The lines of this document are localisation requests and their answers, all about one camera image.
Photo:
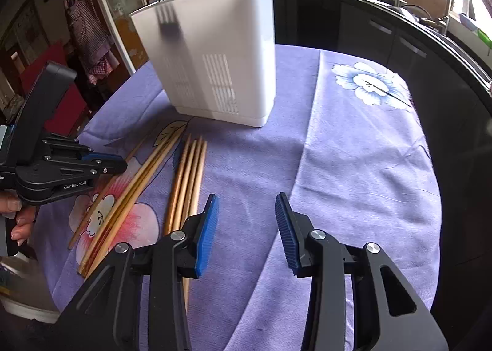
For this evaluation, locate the bunch of wooden chopsticks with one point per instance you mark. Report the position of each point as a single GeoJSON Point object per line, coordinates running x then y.
{"type": "Point", "coordinates": [188, 182]}

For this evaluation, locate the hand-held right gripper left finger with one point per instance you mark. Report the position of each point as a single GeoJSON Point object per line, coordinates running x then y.
{"type": "Point", "coordinates": [205, 235]}

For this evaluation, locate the purple floral tablecloth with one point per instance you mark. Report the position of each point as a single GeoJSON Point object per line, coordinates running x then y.
{"type": "Point", "coordinates": [346, 182]}

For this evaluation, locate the dark pan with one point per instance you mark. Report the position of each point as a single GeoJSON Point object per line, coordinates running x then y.
{"type": "Point", "coordinates": [413, 13]}

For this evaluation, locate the checked apron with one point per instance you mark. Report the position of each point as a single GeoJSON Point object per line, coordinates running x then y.
{"type": "Point", "coordinates": [86, 20]}

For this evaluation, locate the dark base cabinets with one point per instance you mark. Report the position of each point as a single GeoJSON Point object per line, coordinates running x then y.
{"type": "Point", "coordinates": [365, 39]}

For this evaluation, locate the green plastic containers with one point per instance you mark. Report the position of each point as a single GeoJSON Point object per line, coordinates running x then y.
{"type": "Point", "coordinates": [480, 34]}

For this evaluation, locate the large framed wall poster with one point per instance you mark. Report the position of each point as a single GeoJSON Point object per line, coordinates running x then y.
{"type": "Point", "coordinates": [23, 28]}

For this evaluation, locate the person's left hand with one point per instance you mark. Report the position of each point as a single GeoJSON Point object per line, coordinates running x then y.
{"type": "Point", "coordinates": [24, 222]}

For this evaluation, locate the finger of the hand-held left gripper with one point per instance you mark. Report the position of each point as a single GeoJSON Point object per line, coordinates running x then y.
{"type": "Point", "coordinates": [111, 166]}
{"type": "Point", "coordinates": [65, 145]}

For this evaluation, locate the white rounded container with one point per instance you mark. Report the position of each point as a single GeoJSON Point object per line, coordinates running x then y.
{"type": "Point", "coordinates": [27, 297]}

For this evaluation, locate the wooden chair with red cover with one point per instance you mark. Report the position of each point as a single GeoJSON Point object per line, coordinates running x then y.
{"type": "Point", "coordinates": [57, 66]}

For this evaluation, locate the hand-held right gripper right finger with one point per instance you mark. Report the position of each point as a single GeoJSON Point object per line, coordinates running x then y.
{"type": "Point", "coordinates": [286, 235]}

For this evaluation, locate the white plastic utensil holder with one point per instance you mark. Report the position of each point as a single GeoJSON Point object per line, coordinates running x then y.
{"type": "Point", "coordinates": [230, 28]}

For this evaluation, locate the steel sink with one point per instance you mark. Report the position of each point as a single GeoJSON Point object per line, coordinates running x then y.
{"type": "Point", "coordinates": [465, 55]}

